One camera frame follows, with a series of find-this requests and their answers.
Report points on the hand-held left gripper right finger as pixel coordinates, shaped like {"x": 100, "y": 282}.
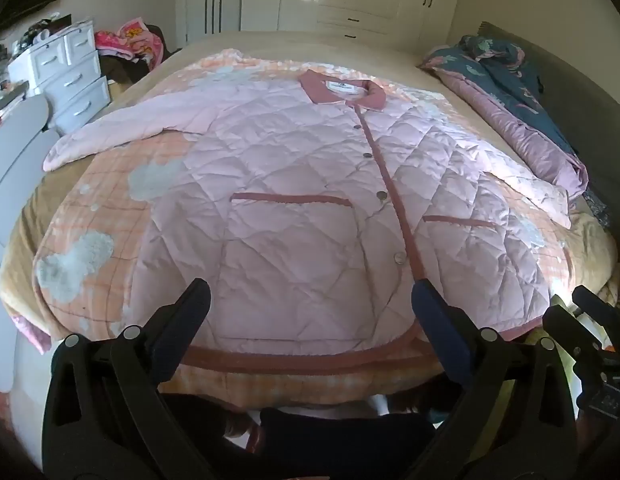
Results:
{"x": 440, "y": 332}

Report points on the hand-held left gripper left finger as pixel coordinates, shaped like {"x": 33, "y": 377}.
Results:
{"x": 177, "y": 332}

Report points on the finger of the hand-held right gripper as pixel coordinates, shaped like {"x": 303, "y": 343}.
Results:
{"x": 597, "y": 307}
{"x": 570, "y": 327}

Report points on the pink quilted jacket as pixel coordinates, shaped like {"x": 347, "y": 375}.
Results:
{"x": 290, "y": 185}

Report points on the orange plaid blanket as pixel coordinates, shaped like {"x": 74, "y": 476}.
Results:
{"x": 89, "y": 220}

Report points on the person's dark clothing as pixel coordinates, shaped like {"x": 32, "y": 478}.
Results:
{"x": 340, "y": 445}

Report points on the grey padded headboard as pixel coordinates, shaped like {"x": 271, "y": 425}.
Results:
{"x": 590, "y": 90}

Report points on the white rounded table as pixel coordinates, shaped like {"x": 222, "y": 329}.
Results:
{"x": 14, "y": 160}

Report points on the teal floral duvet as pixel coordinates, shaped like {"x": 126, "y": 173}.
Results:
{"x": 490, "y": 75}

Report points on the white drawer cabinet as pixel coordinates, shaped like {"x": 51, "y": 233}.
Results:
{"x": 74, "y": 80}

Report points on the pink cartoon blanket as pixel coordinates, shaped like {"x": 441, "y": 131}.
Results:
{"x": 134, "y": 35}

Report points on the bed with beige sheet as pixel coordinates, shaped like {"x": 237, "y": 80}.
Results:
{"x": 270, "y": 40}

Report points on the pile of small sundries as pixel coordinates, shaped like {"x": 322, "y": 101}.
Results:
{"x": 39, "y": 35}

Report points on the white door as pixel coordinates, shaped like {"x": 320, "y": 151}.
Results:
{"x": 227, "y": 5}

